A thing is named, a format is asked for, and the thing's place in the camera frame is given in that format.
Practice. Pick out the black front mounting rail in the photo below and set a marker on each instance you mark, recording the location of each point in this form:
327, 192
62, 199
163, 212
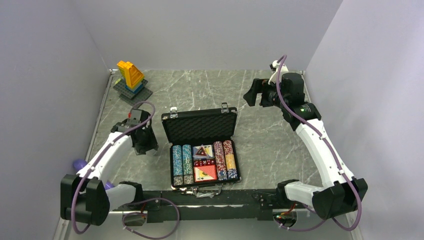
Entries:
167, 205

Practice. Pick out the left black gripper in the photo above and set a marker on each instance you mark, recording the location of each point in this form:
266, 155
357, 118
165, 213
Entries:
151, 144

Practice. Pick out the red die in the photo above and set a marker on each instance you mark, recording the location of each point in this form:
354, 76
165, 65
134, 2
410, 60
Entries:
199, 163
209, 162

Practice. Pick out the red playing card deck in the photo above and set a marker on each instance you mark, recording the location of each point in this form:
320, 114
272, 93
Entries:
205, 173

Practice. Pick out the purple cylinder object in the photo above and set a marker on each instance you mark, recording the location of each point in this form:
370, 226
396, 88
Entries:
79, 164

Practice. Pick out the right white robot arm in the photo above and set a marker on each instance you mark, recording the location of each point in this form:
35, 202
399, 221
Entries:
341, 192

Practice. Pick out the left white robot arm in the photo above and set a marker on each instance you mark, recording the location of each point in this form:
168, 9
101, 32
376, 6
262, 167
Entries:
84, 197

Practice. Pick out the grey toy brick baseplate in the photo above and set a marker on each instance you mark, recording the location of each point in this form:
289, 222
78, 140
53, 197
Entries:
142, 93

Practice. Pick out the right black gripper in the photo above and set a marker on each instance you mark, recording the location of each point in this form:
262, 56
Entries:
259, 86

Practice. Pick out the red yellow chip row right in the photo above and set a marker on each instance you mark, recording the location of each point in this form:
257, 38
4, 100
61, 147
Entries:
231, 167

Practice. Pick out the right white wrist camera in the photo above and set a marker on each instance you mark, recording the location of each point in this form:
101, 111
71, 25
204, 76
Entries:
274, 68

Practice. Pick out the blue chip row far left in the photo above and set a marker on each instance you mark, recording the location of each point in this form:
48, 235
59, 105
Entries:
178, 173

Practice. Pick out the yellow toy brick tower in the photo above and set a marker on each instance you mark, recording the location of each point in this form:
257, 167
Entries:
133, 77

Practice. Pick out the black poker chip case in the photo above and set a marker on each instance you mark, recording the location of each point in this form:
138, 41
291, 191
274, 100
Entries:
199, 127

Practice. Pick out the blue playing card deck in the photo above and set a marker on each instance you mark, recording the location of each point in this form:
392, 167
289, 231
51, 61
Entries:
209, 149

